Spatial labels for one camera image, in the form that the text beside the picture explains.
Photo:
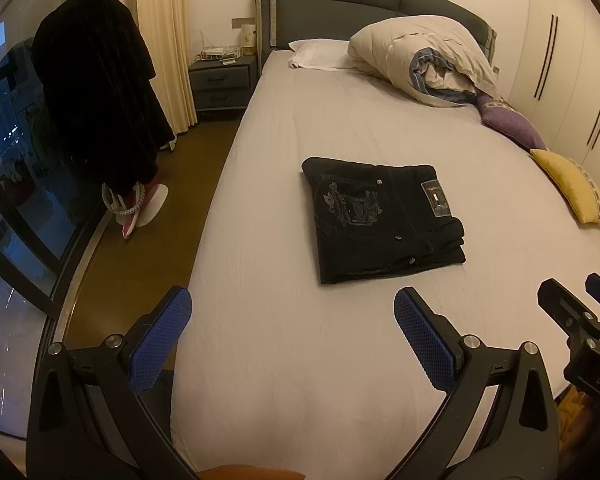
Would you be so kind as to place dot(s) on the black hanging coat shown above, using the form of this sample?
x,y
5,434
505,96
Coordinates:
x,y
95,85

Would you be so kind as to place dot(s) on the purple pillow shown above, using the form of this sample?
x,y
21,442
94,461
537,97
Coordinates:
x,y
510,125

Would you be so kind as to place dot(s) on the yellow cloth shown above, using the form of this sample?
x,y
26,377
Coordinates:
x,y
577,410

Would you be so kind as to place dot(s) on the black pants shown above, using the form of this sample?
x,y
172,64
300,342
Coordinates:
x,y
380,220

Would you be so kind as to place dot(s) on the glass window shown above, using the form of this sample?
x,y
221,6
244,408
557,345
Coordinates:
x,y
10,160

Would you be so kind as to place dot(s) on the white bedside lamp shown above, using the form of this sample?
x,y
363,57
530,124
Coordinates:
x,y
248,40

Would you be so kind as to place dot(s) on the cream rolled duvet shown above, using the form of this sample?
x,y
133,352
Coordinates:
x,y
405,40

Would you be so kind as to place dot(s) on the grey bed headboard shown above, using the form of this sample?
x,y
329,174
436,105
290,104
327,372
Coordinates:
x,y
340,15

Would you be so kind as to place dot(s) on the grey nightstand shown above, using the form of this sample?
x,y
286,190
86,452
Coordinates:
x,y
220,85

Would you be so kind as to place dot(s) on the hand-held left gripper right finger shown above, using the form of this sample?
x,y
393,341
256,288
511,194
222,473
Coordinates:
x,y
425,340

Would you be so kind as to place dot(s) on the cream curtain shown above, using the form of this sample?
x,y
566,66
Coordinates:
x,y
160,35

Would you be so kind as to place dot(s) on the bed with white sheet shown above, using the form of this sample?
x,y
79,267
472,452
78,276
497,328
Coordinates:
x,y
330,120

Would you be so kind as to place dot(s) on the white pillow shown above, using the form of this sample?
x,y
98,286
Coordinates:
x,y
320,52

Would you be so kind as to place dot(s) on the yellow pillow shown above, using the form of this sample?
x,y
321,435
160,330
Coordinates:
x,y
570,180

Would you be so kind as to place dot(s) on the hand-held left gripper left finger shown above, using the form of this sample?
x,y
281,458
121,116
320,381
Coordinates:
x,y
157,340

